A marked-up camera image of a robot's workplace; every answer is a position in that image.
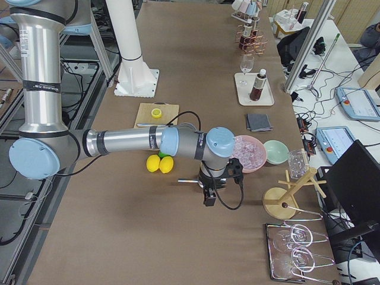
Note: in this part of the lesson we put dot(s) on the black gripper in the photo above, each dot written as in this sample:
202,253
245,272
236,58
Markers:
211,183

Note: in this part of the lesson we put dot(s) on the tea bottle white cap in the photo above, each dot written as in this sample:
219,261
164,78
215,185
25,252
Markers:
258,85

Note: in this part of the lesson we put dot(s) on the person forearm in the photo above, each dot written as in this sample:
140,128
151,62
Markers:
370,37

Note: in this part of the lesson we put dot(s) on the steel ice scoop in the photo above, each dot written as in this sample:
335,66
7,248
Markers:
196,181

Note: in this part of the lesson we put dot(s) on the yellow lemon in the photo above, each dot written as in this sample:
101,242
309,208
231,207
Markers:
166,164
153,163

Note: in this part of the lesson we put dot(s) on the pink bowl with ice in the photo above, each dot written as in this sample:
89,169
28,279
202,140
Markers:
250,152

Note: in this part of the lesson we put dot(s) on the green lime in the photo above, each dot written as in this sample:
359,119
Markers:
161,155

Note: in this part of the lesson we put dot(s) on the wooden glass stand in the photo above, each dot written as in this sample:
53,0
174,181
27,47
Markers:
280,203

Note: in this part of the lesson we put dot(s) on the green bowl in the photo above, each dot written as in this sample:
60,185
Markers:
277,152

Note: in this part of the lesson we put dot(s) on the grey folded cloth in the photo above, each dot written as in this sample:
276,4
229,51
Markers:
258,122

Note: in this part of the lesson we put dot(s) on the wooden cutting board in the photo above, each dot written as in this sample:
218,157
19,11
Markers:
170,111

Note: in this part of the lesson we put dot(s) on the glass tumbler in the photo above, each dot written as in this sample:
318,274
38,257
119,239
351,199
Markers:
297,161

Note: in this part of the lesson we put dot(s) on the half lemon slice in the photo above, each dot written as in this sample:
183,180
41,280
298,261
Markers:
156,113

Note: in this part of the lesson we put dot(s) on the blue teach pendant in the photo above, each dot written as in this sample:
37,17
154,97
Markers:
334,141
358,104

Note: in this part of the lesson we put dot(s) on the clear wine glass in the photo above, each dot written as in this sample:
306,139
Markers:
246,66

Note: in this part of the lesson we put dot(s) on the black monitor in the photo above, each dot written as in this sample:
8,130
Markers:
353,187

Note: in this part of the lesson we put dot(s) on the black equipment case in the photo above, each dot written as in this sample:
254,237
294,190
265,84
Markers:
289,47

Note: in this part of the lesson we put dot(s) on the white cardboard box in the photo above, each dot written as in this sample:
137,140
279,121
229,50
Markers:
285,23

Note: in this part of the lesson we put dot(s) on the white cup rack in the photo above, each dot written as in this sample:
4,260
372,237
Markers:
244,10

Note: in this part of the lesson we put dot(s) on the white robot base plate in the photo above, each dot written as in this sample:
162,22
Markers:
129,85

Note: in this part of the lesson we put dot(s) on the copper wire bottle basket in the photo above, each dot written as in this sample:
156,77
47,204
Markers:
257,44

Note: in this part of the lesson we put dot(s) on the aluminium frame post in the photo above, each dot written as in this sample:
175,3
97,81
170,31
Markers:
317,25

